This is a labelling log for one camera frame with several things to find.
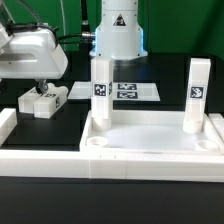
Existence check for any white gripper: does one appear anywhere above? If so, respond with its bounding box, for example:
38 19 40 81
0 29 68 94

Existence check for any white desk tabletop panel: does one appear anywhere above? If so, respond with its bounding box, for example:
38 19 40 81
79 110 224 155

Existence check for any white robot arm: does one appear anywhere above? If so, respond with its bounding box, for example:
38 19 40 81
0 0 147 94

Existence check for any white marker sheet with tags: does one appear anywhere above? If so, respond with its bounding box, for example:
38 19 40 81
68 81 160 102

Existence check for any white U-shaped obstacle fence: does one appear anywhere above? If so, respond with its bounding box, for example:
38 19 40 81
0 113 224 182

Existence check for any black cable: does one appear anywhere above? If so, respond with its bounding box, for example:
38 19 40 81
0 0 98 52

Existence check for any white thin cable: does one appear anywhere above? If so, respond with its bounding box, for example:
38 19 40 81
59 0 66 38

